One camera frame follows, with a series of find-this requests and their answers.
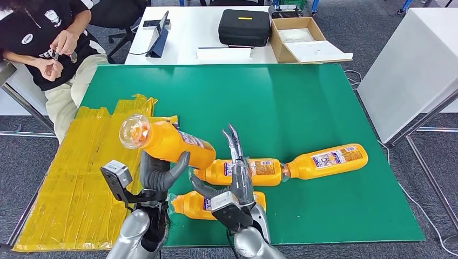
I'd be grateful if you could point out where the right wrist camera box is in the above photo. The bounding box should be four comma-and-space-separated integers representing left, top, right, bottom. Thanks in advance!
210, 191, 257, 233

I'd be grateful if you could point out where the yellow plastic sheet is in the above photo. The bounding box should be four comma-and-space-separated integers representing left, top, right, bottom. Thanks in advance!
14, 94, 179, 251

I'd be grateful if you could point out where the green plastic crate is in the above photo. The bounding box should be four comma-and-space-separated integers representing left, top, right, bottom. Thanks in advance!
278, 0, 308, 11

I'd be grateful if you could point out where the white paper sheet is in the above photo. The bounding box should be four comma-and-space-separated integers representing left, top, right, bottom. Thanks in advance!
196, 47, 252, 62

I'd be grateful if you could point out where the black phone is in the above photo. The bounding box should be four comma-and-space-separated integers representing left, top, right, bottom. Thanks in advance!
143, 19, 171, 29

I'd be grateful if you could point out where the open cardboard box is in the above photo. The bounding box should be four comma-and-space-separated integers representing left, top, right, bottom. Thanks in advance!
270, 17, 354, 65

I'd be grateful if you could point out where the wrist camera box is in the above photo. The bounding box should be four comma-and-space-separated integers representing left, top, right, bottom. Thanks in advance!
210, 191, 257, 233
100, 160, 134, 205

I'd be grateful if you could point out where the person's left hand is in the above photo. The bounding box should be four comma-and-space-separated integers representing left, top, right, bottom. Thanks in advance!
50, 30, 80, 56

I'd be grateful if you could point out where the person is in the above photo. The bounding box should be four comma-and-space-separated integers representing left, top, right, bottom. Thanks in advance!
0, 0, 110, 144

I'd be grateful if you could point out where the black device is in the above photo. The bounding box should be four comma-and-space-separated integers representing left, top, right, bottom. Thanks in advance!
268, 4, 304, 19

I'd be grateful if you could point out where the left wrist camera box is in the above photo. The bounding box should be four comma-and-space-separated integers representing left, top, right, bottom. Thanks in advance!
100, 160, 134, 205

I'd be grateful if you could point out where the black zip case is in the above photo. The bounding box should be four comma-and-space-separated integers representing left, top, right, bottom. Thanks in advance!
218, 9, 271, 48

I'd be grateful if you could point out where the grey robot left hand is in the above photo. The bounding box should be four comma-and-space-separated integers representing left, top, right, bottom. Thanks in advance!
139, 150, 191, 194

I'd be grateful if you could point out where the white desk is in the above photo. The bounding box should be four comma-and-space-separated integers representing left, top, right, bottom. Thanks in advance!
124, 6, 278, 66

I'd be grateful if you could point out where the white table with metal legs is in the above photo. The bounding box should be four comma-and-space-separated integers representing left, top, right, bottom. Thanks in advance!
0, 61, 58, 138
356, 8, 458, 233

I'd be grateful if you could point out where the white padding bag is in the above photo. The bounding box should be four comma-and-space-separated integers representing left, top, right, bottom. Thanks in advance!
277, 28, 316, 44

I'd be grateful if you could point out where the orange detergent bottle clear cap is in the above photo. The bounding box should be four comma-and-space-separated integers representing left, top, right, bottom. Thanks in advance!
118, 114, 217, 171
167, 191, 267, 221
194, 158, 284, 187
280, 144, 368, 181

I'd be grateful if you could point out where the white flat sheet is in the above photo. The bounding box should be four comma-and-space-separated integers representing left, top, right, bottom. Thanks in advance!
285, 40, 354, 64

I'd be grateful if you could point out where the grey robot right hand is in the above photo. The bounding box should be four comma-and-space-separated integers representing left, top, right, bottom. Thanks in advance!
190, 124, 257, 208

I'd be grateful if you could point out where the person's right hand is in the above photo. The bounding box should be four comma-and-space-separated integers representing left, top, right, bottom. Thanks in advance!
36, 57, 64, 82

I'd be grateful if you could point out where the black office chair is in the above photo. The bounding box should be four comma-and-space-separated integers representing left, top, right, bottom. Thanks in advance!
89, 0, 152, 65

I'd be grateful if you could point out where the tablet with blue cover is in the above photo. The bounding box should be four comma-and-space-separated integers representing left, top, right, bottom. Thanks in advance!
146, 10, 170, 59

